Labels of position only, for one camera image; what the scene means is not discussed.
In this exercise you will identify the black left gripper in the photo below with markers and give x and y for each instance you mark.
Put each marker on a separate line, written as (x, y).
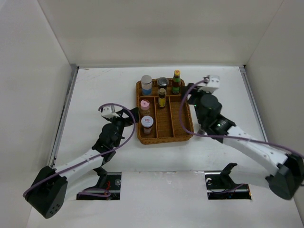
(127, 121)

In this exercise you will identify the black-cap salt grinder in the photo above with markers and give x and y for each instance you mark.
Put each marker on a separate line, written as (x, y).
(162, 82)

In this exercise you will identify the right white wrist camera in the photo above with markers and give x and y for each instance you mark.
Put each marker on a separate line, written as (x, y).
(211, 83)

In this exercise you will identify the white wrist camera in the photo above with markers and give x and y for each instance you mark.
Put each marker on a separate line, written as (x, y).
(108, 111)
(211, 83)

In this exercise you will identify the silver-lid white pellet jar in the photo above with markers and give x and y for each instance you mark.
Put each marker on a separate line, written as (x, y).
(146, 83)

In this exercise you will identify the right metal table rail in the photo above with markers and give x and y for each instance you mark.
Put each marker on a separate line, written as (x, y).
(253, 102)

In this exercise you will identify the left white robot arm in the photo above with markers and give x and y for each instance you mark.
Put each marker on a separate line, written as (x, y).
(48, 190)

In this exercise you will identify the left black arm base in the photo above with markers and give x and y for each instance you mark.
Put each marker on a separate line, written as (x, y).
(107, 187)

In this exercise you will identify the white-lid brown sauce jar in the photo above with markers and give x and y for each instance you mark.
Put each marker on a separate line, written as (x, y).
(147, 124)

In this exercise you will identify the small yellow-label bottle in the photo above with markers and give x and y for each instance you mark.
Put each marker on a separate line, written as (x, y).
(162, 98)

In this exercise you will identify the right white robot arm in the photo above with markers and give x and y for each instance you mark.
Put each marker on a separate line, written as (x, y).
(283, 171)

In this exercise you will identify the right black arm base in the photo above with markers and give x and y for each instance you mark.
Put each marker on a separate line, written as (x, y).
(220, 186)

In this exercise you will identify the yellow-cap brown sauce bottle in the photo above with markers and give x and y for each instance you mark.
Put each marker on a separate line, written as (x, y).
(176, 82)

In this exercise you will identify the pink-cap seasoning bottle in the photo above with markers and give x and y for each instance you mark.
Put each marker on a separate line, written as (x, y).
(145, 108)

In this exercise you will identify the brown wicker divided basket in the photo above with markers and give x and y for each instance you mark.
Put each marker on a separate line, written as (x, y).
(167, 127)

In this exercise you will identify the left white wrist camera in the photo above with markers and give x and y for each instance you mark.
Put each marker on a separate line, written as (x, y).
(108, 111)

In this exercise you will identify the left metal table rail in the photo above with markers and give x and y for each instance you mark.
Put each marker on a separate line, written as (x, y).
(59, 132)

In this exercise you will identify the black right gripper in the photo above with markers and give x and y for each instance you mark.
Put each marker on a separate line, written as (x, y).
(190, 100)

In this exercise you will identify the metal table rail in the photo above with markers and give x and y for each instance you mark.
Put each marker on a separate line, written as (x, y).
(253, 102)
(59, 132)

